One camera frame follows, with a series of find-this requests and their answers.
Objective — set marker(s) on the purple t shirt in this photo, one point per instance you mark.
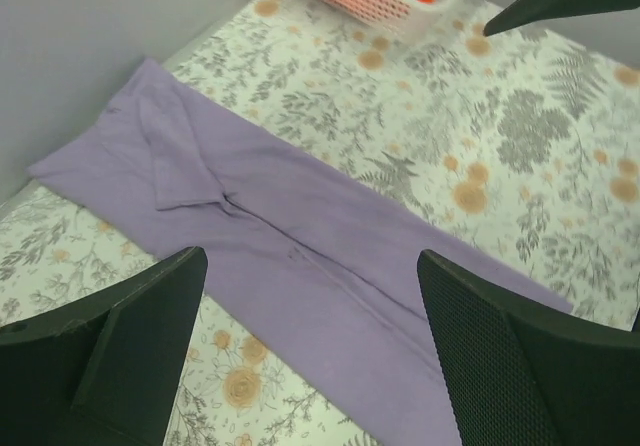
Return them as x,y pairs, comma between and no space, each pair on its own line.
321,268

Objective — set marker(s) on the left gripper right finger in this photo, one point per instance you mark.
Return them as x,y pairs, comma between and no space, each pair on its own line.
519,372

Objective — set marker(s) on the floral table mat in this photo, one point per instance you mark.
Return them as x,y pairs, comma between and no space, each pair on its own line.
525,145

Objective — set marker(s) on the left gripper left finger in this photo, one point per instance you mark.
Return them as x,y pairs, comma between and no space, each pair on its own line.
104,369

